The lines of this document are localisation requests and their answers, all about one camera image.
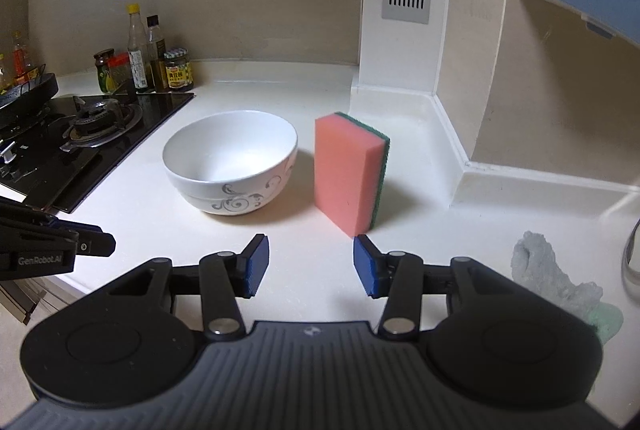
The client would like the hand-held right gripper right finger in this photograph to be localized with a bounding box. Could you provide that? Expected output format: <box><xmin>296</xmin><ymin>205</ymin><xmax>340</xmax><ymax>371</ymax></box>
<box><xmin>353</xmin><ymin>235</ymin><xmax>521</xmax><ymax>342</ymax></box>

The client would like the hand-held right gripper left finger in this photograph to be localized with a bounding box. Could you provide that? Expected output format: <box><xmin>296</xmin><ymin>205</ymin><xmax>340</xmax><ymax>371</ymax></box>
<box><xmin>107</xmin><ymin>233</ymin><xmax>271</xmax><ymax>342</ymax></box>

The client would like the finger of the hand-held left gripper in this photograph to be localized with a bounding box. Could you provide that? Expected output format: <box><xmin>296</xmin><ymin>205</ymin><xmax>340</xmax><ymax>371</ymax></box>
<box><xmin>74</xmin><ymin>231</ymin><xmax>117</xmax><ymax>257</ymax></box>
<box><xmin>30</xmin><ymin>207</ymin><xmax>104</xmax><ymax>235</ymax></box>

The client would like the pink and green sponge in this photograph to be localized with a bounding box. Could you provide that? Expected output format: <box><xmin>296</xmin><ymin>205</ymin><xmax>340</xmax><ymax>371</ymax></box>
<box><xmin>314</xmin><ymin>112</ymin><xmax>391</xmax><ymax>238</ymax></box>

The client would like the white patterned bowl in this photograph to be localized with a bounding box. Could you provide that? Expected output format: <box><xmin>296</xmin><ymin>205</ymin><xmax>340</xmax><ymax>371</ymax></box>
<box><xmin>162</xmin><ymin>110</ymin><xmax>299</xmax><ymax>215</ymax></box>

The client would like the cabinet drawer front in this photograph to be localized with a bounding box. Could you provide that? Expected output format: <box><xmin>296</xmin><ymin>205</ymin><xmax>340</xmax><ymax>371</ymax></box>
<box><xmin>0</xmin><ymin>280</ymin><xmax>48</xmax><ymax>326</ymax></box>

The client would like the metal pot with lid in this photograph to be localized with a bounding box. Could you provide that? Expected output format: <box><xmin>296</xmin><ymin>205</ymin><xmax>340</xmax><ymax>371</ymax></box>
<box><xmin>60</xmin><ymin>96</ymin><xmax>143</xmax><ymax>148</ymax></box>

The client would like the black glass cooktop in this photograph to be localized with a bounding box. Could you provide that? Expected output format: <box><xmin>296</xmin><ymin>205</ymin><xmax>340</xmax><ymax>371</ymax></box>
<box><xmin>0</xmin><ymin>90</ymin><xmax>197</xmax><ymax>215</ymax></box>

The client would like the black pan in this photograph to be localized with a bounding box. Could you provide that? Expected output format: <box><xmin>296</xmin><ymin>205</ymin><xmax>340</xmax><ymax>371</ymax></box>
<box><xmin>0</xmin><ymin>72</ymin><xmax>60</xmax><ymax>125</ymax></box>

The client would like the small jar red lid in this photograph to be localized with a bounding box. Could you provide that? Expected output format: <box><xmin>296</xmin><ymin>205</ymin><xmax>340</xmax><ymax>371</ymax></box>
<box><xmin>93</xmin><ymin>49</ymin><xmax>117</xmax><ymax>94</ymax></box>

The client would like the red cap spice jar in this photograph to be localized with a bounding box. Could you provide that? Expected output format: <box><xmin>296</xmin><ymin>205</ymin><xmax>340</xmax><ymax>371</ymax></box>
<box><xmin>108</xmin><ymin>54</ymin><xmax>132</xmax><ymax>91</ymax></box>

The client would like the red sauce bottle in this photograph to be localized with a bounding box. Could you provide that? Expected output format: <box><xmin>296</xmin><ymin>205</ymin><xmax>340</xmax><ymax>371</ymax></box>
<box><xmin>11</xmin><ymin>31</ymin><xmax>38</xmax><ymax>85</ymax></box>

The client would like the grey cloth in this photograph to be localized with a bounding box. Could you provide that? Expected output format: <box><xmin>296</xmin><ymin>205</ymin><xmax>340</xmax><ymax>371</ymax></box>
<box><xmin>510</xmin><ymin>231</ymin><xmax>603</xmax><ymax>326</ymax></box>

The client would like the yellow cap clear bottle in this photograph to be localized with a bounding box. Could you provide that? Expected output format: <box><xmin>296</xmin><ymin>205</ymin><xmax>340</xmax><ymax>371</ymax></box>
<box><xmin>126</xmin><ymin>4</ymin><xmax>151</xmax><ymax>93</ymax></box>

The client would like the yellow label jar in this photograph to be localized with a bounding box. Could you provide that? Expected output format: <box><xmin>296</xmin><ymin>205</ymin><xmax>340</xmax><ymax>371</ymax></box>
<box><xmin>163</xmin><ymin>48</ymin><xmax>194</xmax><ymax>91</ymax></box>

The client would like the dark cap oil bottle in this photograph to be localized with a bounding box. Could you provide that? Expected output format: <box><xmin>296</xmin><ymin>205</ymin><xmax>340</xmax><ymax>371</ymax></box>
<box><xmin>146</xmin><ymin>14</ymin><xmax>168</xmax><ymax>93</ymax></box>

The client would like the green cloth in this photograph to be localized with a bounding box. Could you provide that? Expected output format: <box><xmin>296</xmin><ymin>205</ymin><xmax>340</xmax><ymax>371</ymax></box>
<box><xmin>582</xmin><ymin>302</ymin><xmax>625</xmax><ymax>351</ymax></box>

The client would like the metal faucet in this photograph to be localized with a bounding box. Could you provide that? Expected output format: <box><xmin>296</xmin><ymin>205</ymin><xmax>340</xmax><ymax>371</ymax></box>
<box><xmin>620</xmin><ymin>217</ymin><xmax>640</xmax><ymax>305</ymax></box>

